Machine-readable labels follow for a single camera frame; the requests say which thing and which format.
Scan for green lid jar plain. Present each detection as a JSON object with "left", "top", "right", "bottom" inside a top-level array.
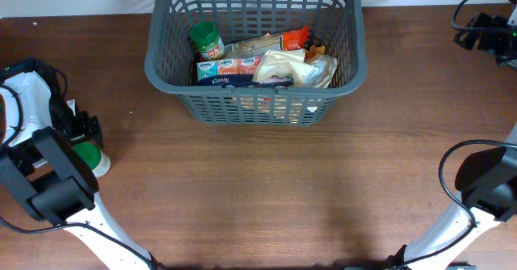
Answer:
[{"left": 74, "top": 141, "right": 111, "bottom": 178}]

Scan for green lid jar with label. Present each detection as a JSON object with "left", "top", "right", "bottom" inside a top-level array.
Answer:
[{"left": 190, "top": 21, "right": 225, "bottom": 61}]

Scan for tissue multipack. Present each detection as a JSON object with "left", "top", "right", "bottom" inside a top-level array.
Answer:
[{"left": 196, "top": 56, "right": 262, "bottom": 86}]

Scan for grey plastic shopping basket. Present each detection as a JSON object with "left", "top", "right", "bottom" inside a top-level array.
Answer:
[{"left": 145, "top": 0, "right": 367, "bottom": 126}]

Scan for beige plastic bag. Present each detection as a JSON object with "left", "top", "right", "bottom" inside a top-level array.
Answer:
[{"left": 253, "top": 49, "right": 338, "bottom": 88}]

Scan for spaghetti pack orange ends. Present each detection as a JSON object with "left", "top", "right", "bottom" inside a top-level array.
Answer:
[{"left": 225, "top": 25, "right": 310, "bottom": 58}]

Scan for beige snack bag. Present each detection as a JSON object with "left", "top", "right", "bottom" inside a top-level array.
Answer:
[{"left": 240, "top": 45, "right": 327, "bottom": 124}]

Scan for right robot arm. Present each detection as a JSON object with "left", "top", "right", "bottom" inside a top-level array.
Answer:
[{"left": 389, "top": 13, "right": 516, "bottom": 269}]

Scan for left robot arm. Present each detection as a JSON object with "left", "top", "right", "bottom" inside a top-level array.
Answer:
[{"left": 1, "top": 57, "right": 163, "bottom": 269}]

